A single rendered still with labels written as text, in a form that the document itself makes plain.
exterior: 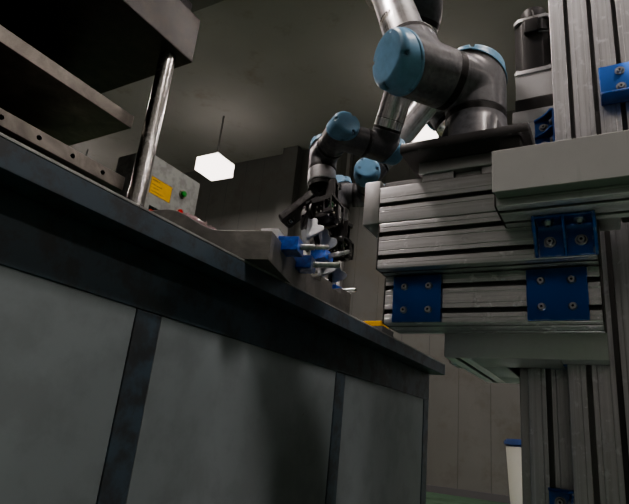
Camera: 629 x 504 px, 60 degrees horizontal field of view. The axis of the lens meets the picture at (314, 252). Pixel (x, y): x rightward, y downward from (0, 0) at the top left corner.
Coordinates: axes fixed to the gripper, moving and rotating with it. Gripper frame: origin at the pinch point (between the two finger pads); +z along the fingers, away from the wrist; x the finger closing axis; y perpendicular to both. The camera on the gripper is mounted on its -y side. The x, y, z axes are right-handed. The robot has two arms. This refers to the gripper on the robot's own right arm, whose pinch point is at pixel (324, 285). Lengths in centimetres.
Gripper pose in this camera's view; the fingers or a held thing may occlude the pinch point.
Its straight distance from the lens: 163.3
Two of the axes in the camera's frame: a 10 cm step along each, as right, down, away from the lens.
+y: 8.6, -0.8, -5.0
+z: -1.0, 9.4, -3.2
